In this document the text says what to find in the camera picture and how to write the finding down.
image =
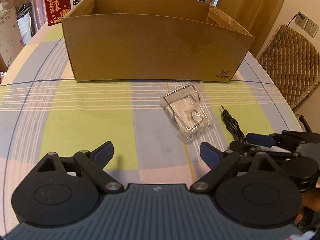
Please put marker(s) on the wall power socket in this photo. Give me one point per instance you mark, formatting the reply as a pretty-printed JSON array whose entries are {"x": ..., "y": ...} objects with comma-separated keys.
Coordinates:
[{"x": 307, "y": 24}]

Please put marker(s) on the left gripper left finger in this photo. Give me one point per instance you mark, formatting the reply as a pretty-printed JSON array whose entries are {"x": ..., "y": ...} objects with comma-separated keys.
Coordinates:
[{"x": 89, "y": 165}]

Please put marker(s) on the red greeting card box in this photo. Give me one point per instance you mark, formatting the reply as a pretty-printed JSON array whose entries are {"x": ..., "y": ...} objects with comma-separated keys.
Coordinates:
[{"x": 56, "y": 10}]

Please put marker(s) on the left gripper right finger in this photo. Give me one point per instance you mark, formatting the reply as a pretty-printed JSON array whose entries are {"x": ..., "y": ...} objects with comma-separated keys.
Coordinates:
[{"x": 223, "y": 165}]

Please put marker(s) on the right hand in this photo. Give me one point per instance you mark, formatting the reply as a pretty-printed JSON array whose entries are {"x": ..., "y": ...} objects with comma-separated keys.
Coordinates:
[{"x": 308, "y": 216}]

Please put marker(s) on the quilted brown chair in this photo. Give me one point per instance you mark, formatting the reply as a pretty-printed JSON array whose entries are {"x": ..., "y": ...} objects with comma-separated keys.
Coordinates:
[{"x": 292, "y": 63}]

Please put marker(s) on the brown cardboard box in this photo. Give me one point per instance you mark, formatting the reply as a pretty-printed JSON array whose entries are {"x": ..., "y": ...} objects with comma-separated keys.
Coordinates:
[{"x": 153, "y": 40}]

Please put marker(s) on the clear packaged wire rack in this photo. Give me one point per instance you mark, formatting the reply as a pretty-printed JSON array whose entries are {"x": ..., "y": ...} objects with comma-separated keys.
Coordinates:
[{"x": 187, "y": 111}]

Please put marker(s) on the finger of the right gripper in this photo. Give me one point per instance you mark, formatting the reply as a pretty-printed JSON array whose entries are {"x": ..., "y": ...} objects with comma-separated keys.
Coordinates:
[
  {"x": 261, "y": 140},
  {"x": 244, "y": 148}
]

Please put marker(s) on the brown paper bag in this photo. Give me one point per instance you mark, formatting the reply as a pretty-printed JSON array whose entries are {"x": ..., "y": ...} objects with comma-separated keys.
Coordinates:
[{"x": 11, "y": 41}]

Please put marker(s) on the brown curtain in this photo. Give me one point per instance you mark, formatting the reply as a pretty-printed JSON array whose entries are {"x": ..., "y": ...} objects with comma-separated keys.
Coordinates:
[{"x": 256, "y": 16}]

